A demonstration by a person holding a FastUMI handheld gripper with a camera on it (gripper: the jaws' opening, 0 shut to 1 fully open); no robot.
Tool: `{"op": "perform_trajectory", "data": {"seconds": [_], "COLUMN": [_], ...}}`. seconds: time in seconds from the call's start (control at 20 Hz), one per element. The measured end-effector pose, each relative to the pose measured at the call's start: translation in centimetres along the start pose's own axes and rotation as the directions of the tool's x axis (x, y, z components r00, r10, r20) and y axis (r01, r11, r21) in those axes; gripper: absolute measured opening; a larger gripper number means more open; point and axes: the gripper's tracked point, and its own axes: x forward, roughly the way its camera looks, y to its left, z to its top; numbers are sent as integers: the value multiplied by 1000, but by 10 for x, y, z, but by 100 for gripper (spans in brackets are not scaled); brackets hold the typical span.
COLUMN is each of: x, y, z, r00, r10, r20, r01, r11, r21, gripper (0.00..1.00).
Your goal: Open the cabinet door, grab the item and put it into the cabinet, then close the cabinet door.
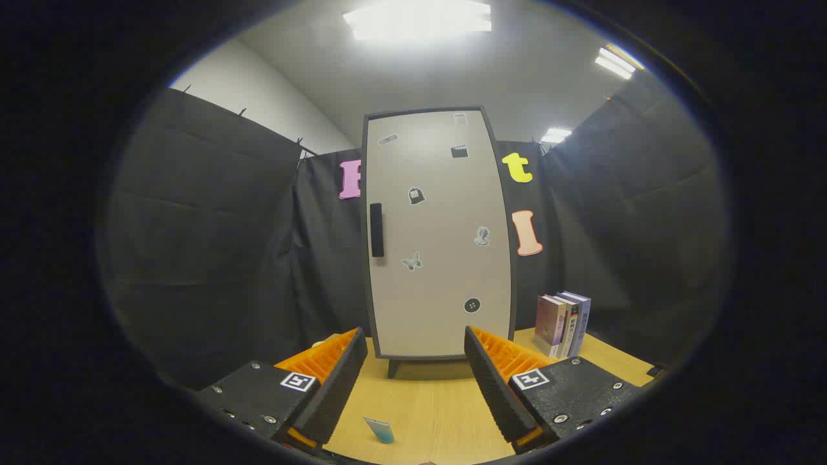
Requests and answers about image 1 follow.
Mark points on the blue white squeeze tube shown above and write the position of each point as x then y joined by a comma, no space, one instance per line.
381,431

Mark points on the white spine book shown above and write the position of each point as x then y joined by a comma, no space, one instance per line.
564,332

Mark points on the dark spine book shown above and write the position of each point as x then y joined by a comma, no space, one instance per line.
572,332

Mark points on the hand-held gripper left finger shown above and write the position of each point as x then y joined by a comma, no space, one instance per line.
339,387

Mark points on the small black table clip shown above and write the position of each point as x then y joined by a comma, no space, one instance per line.
657,370

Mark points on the blue grey book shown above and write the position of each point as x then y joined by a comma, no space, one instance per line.
582,316

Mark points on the dark grey cabinet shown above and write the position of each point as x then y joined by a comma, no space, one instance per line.
393,367

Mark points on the black backdrop cloth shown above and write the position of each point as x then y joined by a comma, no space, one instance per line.
213,226

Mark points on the large ceiling light panel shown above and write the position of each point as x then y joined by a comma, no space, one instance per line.
417,19

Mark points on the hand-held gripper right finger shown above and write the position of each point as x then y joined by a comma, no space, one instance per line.
494,387

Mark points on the beige cabinet door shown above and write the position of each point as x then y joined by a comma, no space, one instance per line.
439,290

